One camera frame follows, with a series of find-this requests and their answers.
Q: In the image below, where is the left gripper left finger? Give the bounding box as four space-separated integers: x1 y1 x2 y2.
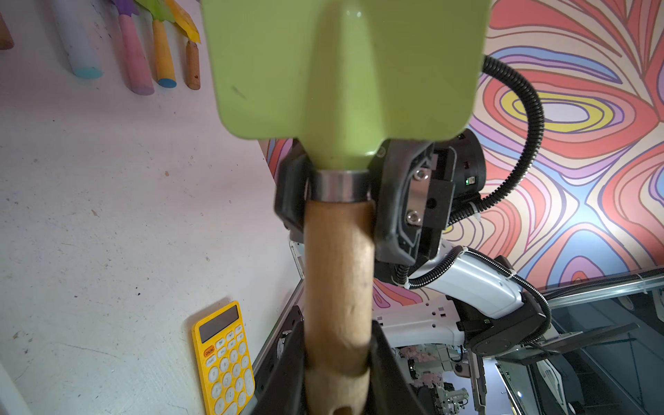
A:
244 305 306 414

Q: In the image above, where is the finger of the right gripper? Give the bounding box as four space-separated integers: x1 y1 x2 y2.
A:
274 139 311 241

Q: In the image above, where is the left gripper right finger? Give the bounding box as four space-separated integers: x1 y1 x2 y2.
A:
369 321 426 415

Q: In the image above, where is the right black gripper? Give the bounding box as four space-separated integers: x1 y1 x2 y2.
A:
370 130 486 283

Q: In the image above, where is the purple shovel pink handle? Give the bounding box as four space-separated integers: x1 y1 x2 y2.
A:
112 0 154 96

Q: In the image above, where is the yellow shovel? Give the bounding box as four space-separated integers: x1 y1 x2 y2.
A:
166 0 201 90

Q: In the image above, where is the blue shovel pink handle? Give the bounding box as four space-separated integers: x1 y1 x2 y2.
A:
51 0 103 80

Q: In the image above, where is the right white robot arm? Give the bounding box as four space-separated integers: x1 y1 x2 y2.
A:
275 57 625 358

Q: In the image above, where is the yellow calculator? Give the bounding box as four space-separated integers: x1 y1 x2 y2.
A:
191 301 256 414

